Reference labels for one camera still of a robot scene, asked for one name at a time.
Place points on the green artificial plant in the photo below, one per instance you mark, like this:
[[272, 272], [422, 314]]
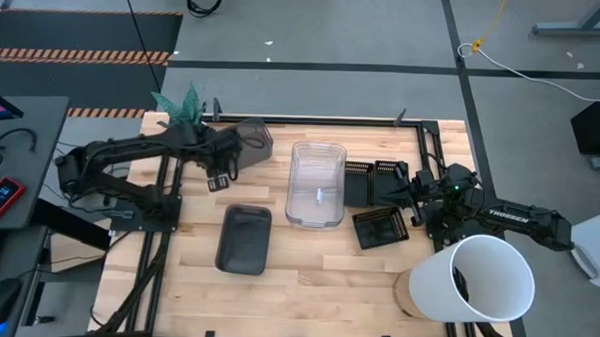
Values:
[[182, 109]]

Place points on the grey side desk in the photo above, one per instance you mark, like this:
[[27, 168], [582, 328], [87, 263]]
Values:
[[35, 144]]

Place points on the clear plastic bin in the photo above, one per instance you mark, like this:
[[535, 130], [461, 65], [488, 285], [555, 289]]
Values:
[[313, 227], [313, 223], [314, 179]]

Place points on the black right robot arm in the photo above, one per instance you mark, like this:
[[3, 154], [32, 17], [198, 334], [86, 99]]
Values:
[[518, 218]]

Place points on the black computer mouse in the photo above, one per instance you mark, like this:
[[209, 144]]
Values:
[[0, 303]]

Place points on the white cylindrical shade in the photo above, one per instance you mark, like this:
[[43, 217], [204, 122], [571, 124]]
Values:
[[441, 283]]

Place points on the round wooden base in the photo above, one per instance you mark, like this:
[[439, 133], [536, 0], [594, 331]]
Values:
[[401, 294]]

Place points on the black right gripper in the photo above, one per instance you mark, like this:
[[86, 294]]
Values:
[[424, 193]]

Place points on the black aluminium table frame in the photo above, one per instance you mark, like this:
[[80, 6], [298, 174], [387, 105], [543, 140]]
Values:
[[311, 121]]

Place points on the grey table leg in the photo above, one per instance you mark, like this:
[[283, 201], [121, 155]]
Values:
[[580, 29]]

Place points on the smoke grey plastic bin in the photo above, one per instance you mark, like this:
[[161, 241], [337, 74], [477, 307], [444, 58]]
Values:
[[242, 239], [258, 154]]

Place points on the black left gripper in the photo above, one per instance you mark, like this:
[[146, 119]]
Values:
[[220, 148]]

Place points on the white plastic object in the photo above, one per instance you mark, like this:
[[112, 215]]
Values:
[[595, 244]]

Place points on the black floor mat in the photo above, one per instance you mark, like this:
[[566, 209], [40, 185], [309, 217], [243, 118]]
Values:
[[84, 31]]

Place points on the black box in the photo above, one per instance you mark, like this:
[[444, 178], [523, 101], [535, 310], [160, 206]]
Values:
[[599, 129]]

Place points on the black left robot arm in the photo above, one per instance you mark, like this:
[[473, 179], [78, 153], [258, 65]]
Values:
[[130, 150]]

